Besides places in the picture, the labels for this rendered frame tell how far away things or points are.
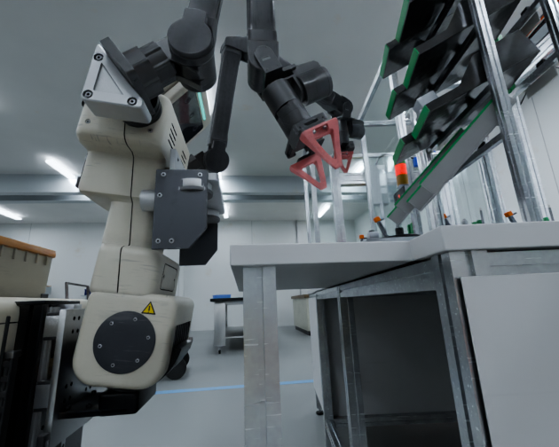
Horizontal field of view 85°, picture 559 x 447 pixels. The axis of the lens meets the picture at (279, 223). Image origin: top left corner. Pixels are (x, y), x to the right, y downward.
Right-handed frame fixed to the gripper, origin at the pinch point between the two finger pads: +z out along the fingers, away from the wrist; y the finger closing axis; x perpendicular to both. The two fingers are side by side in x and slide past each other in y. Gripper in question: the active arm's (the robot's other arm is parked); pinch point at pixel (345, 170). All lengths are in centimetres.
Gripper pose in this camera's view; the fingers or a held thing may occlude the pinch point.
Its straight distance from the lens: 116.9
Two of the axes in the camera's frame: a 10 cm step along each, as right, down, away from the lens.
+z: 0.7, 9.7, -2.4
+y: 0.1, 2.4, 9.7
